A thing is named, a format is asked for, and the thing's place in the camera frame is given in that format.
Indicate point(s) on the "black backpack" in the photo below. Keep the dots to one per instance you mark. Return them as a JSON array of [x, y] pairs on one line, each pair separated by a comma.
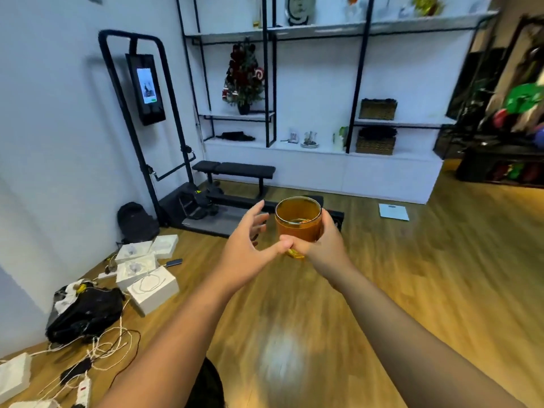
[[137, 223]]

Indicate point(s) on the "amber glass cup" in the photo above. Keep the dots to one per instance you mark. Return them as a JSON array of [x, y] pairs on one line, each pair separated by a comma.
[[298, 225]]

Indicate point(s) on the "white bottle with green leaf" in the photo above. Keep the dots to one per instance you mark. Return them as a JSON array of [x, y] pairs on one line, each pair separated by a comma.
[[339, 140]]

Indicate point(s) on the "black clothes rack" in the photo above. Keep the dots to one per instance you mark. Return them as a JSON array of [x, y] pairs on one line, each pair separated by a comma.
[[480, 123]]

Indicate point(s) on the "light wicker basket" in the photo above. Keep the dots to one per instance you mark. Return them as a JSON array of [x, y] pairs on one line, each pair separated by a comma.
[[378, 109]]

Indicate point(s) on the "gold ornament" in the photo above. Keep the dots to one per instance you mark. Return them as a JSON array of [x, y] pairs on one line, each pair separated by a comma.
[[426, 5]]

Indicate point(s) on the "black exercise machine frame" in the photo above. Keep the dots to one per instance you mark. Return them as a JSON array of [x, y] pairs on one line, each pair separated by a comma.
[[170, 165]]

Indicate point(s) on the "round decorative plate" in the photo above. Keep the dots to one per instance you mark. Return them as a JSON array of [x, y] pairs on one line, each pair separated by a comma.
[[300, 10]]

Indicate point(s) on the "wicker basket with black cloth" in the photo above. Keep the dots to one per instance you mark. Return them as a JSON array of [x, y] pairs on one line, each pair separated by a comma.
[[376, 142]]

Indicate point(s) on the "small decorated christmas tree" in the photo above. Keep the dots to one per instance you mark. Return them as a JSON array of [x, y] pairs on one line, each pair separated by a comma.
[[244, 78]]

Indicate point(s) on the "black padded workout bench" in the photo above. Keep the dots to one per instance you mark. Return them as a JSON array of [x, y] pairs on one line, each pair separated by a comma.
[[233, 169]]

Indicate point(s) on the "black and white shelf unit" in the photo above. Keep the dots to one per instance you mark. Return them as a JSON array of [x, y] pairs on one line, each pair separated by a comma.
[[382, 174]]

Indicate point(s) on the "black bag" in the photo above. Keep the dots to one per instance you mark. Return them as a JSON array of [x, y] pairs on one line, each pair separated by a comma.
[[85, 314]]

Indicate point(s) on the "person's right forearm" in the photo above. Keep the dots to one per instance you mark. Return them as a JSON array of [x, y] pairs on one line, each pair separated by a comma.
[[408, 348]]

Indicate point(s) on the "black folded umbrella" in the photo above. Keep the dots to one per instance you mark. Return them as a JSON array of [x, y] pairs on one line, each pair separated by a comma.
[[235, 136]]

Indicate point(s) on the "black machine screen panel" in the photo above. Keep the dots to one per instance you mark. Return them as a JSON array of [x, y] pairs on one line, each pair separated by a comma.
[[146, 95]]

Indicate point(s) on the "glass ornament on plate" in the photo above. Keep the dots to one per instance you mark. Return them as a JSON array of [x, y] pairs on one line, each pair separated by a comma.
[[310, 140]]

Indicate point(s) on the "person's left forearm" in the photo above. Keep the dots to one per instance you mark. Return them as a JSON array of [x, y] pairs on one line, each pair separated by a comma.
[[170, 348]]

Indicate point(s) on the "person's right hand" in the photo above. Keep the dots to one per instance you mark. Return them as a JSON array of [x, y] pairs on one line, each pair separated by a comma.
[[325, 252]]

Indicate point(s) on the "white power strip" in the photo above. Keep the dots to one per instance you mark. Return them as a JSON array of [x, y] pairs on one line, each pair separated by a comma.
[[83, 390]]

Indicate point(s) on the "person's left hand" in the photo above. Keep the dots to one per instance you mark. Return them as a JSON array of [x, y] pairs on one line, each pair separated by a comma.
[[240, 254]]

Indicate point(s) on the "white bathroom scale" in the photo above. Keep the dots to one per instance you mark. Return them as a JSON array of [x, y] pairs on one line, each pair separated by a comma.
[[394, 212]]

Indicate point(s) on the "person's right thumb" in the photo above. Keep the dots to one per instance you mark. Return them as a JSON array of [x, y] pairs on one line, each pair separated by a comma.
[[293, 244]]

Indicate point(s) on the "large white cardboard box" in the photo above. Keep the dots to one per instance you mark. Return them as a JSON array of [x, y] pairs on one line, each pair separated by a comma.
[[153, 291]]

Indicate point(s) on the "black smartphone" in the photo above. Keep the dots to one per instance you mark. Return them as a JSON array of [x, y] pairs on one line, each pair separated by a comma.
[[174, 262]]

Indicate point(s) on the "person's left thumb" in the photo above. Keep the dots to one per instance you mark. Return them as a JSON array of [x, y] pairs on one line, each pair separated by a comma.
[[276, 249]]

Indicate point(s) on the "white foam box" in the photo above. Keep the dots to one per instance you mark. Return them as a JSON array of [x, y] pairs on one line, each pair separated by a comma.
[[13, 378]]

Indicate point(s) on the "person's black clothing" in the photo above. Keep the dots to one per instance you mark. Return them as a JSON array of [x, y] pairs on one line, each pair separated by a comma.
[[208, 386]]

